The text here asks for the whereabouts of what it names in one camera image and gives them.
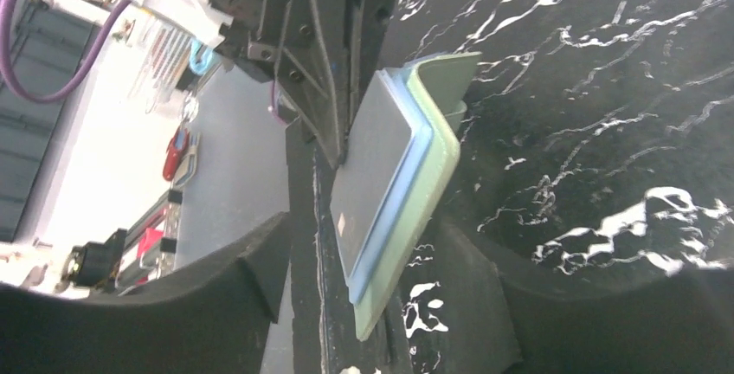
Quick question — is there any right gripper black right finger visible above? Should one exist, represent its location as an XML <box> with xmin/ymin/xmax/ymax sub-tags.
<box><xmin>470</xmin><ymin>244</ymin><xmax>733</xmax><ymax>373</ymax></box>

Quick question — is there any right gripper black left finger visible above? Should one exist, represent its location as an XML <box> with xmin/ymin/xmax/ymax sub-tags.
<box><xmin>1</xmin><ymin>212</ymin><xmax>293</xmax><ymax>373</ymax></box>

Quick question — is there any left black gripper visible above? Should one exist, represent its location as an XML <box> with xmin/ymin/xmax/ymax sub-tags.
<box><xmin>209</xmin><ymin>0</ymin><xmax>349</xmax><ymax>167</ymax></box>

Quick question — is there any dark grey credit card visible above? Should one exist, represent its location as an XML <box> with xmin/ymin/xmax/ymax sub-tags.
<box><xmin>331</xmin><ymin>71</ymin><xmax>412</xmax><ymax>279</ymax></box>

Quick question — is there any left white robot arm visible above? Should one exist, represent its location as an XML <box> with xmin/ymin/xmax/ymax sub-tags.
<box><xmin>127</xmin><ymin>0</ymin><xmax>369</xmax><ymax>165</ymax></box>

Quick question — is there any green card holder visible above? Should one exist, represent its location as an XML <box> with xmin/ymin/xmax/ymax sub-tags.
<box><xmin>344</xmin><ymin>52</ymin><xmax>482</xmax><ymax>341</ymax></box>

